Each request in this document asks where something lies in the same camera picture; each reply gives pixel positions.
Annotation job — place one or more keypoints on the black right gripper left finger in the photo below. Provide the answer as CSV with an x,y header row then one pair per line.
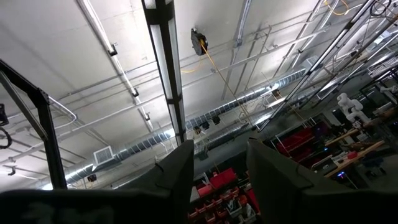
x,y
180,174

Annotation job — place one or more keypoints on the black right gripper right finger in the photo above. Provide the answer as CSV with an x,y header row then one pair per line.
x,y
273,180

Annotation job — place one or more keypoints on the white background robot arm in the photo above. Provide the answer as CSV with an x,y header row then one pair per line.
x,y
351,107

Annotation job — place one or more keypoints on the red storage bin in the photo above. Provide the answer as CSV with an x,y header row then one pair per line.
x,y
222,179

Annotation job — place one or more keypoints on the red storage rack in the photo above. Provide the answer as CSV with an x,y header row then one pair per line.
x,y
295,141

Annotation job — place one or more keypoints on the white ceiling air vent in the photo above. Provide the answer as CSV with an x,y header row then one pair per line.
x,y
103,155

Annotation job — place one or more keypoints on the wooden workbench top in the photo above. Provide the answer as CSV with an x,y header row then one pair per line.
x,y
357,155

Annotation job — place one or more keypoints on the long ceiling light strip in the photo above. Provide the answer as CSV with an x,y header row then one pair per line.
x,y
317,65
164,62

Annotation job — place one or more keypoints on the metal ceiling conduit pipe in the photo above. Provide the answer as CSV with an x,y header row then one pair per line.
x,y
115,59

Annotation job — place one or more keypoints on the silver ribbed ventilation duct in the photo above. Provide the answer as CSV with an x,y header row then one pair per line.
x,y
224,107

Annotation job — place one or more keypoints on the black metal frame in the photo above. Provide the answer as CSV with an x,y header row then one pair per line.
x,y
49,140

